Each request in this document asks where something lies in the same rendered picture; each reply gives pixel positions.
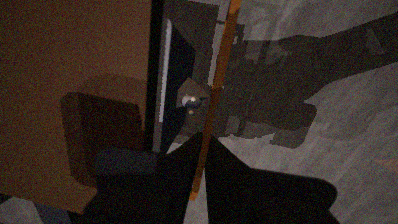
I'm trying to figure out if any dark grey rectangular block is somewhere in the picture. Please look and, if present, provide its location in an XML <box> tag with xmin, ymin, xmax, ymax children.
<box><xmin>34</xmin><ymin>202</ymin><xmax>80</xmax><ymax>224</ymax></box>

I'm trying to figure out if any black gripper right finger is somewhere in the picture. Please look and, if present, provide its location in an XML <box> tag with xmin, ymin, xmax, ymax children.
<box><xmin>204</xmin><ymin>135</ymin><xmax>338</xmax><ymax>224</ymax></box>

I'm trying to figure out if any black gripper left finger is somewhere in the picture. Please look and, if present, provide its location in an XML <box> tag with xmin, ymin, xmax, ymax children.
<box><xmin>95</xmin><ymin>132</ymin><xmax>203</xmax><ymax>224</ymax></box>

